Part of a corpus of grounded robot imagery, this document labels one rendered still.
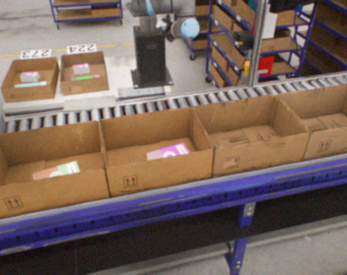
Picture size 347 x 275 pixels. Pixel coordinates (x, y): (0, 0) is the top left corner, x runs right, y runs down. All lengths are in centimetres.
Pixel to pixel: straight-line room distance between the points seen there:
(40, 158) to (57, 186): 32
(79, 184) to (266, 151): 70
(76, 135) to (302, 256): 154
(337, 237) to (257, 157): 124
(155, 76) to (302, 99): 95
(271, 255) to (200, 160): 115
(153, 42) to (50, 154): 96
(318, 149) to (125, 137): 80
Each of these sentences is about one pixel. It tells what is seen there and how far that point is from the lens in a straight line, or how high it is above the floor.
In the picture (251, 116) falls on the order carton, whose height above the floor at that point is 95.
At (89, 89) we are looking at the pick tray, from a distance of 218.
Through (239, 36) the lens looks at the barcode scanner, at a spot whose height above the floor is 108.
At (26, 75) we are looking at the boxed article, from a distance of 241.
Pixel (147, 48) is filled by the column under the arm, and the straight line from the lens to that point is 210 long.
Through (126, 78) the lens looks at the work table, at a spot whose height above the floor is 75.
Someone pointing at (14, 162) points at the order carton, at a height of 90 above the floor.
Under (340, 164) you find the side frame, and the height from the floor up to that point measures 91.
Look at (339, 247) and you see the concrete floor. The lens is 243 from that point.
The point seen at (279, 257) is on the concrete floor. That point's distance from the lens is 226.
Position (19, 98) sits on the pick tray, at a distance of 223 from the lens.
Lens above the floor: 185
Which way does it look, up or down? 39 degrees down
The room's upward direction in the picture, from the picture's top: straight up
